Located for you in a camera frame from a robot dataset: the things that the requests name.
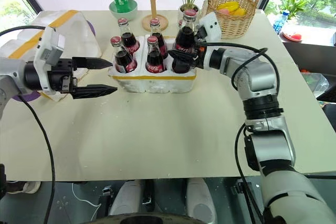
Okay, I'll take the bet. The wooden cup tree stand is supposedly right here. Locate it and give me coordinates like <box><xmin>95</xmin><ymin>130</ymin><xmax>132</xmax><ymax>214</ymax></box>
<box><xmin>133</xmin><ymin>0</ymin><xmax>170</xmax><ymax>32</ymax></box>

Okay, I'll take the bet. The glass cola bottle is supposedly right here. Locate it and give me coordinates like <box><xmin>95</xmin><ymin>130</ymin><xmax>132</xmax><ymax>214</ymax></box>
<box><xmin>110</xmin><ymin>36</ymin><xmax>138</xmax><ymax>74</ymax></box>
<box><xmin>172</xmin><ymin>8</ymin><xmax>197</xmax><ymax>74</ymax></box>
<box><xmin>117</xmin><ymin>18</ymin><xmax>140</xmax><ymax>54</ymax></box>
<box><xmin>145</xmin><ymin>36</ymin><xmax>167</xmax><ymax>74</ymax></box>
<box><xmin>149</xmin><ymin>17</ymin><xmax>169</xmax><ymax>60</ymax></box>

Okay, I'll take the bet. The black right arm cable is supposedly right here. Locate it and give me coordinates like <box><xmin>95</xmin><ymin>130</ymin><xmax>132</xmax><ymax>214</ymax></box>
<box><xmin>202</xmin><ymin>40</ymin><xmax>269</xmax><ymax>224</ymax></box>

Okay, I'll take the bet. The white foam crate yellow tape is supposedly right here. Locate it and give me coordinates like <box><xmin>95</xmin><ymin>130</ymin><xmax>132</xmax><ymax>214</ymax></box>
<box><xmin>107</xmin><ymin>34</ymin><xmax>197</xmax><ymax>94</ymax></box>

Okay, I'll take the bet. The plate with red food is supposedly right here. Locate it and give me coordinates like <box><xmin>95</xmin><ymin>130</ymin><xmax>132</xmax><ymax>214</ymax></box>
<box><xmin>281</xmin><ymin>31</ymin><xmax>303</xmax><ymax>42</ymax></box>

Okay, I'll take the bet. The purple round mat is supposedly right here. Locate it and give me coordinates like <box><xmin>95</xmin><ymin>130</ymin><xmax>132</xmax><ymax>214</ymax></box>
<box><xmin>12</xmin><ymin>21</ymin><xmax>97</xmax><ymax>103</ymax></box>

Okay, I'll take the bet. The large yellow fruit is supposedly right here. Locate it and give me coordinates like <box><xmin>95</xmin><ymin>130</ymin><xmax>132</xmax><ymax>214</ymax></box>
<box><xmin>217</xmin><ymin>1</ymin><xmax>241</xmax><ymax>12</ymax></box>

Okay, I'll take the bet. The white shoe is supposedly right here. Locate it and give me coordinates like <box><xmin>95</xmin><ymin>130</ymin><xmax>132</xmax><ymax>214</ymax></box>
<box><xmin>5</xmin><ymin>180</ymin><xmax>42</xmax><ymax>195</ymax></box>

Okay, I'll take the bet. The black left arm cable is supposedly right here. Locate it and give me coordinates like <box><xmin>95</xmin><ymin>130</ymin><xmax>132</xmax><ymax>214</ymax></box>
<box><xmin>0</xmin><ymin>25</ymin><xmax>56</xmax><ymax>224</ymax></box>

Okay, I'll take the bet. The light green bowl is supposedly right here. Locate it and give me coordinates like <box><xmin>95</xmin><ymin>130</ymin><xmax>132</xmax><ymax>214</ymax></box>
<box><xmin>109</xmin><ymin>0</ymin><xmax>139</xmax><ymax>22</ymax></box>

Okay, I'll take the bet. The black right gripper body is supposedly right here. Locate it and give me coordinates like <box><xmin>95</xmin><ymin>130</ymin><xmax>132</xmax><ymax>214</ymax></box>
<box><xmin>193</xmin><ymin>25</ymin><xmax>211</xmax><ymax>70</ymax></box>

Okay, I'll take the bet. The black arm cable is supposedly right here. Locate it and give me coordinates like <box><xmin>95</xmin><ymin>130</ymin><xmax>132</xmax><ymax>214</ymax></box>
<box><xmin>0</xmin><ymin>25</ymin><xmax>56</xmax><ymax>224</ymax></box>
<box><xmin>202</xmin><ymin>40</ymin><xmax>269</xmax><ymax>224</ymax></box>

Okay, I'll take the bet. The white robot leg cover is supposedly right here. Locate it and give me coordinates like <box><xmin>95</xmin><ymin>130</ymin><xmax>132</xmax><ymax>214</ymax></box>
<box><xmin>109</xmin><ymin>179</ymin><xmax>142</xmax><ymax>216</ymax></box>
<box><xmin>185</xmin><ymin>177</ymin><xmax>217</xmax><ymax>224</ymax></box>

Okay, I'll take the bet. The clear plastic bag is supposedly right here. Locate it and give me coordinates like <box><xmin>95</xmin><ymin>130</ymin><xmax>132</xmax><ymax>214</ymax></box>
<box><xmin>301</xmin><ymin>72</ymin><xmax>330</xmax><ymax>99</ymax></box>

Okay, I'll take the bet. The wicker basket with handle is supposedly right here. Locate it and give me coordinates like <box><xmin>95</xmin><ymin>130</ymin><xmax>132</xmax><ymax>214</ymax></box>
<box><xmin>201</xmin><ymin>0</ymin><xmax>264</xmax><ymax>40</ymax></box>

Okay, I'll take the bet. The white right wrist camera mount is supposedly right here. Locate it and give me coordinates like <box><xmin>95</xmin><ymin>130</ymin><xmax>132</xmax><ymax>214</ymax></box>
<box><xmin>198</xmin><ymin>13</ymin><xmax>222</xmax><ymax>41</ymax></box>

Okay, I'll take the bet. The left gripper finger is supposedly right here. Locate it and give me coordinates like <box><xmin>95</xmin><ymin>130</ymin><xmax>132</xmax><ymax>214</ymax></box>
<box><xmin>70</xmin><ymin>84</ymin><xmax>118</xmax><ymax>100</ymax></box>
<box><xmin>72</xmin><ymin>56</ymin><xmax>114</xmax><ymax>71</ymax></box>

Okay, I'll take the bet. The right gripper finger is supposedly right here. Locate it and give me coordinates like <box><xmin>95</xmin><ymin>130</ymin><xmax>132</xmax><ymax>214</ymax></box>
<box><xmin>167</xmin><ymin>49</ymin><xmax>198</xmax><ymax>63</ymax></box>

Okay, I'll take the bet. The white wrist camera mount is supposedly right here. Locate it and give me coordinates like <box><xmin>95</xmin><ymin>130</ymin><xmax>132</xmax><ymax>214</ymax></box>
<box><xmin>198</xmin><ymin>13</ymin><xmax>222</xmax><ymax>41</ymax></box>
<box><xmin>34</xmin><ymin>26</ymin><xmax>66</xmax><ymax>94</ymax></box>

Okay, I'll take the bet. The dark side table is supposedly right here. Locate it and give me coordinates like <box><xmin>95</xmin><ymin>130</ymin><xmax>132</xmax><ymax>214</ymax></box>
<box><xmin>283</xmin><ymin>39</ymin><xmax>336</xmax><ymax>104</ymax></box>

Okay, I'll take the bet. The white foam box yellow tape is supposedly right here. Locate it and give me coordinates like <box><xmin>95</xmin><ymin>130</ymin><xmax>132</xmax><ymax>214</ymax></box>
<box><xmin>0</xmin><ymin>9</ymin><xmax>102</xmax><ymax>103</ymax></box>

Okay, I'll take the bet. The black table leg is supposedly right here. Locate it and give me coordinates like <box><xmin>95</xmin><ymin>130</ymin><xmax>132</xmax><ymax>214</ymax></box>
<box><xmin>141</xmin><ymin>180</ymin><xmax>154</xmax><ymax>206</ymax></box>

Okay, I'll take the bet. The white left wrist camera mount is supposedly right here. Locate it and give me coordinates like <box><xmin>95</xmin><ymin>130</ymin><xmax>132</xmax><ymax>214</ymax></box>
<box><xmin>34</xmin><ymin>26</ymin><xmax>66</xmax><ymax>94</ymax></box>

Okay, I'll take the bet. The blue labelled drink bottle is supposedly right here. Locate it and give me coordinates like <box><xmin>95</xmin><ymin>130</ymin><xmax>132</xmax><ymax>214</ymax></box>
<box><xmin>272</xmin><ymin>10</ymin><xmax>290</xmax><ymax>35</ymax></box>

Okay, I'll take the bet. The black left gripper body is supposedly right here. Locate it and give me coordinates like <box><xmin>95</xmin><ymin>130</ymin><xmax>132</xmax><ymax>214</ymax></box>
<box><xmin>47</xmin><ymin>59</ymin><xmax>78</xmax><ymax>95</ymax></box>

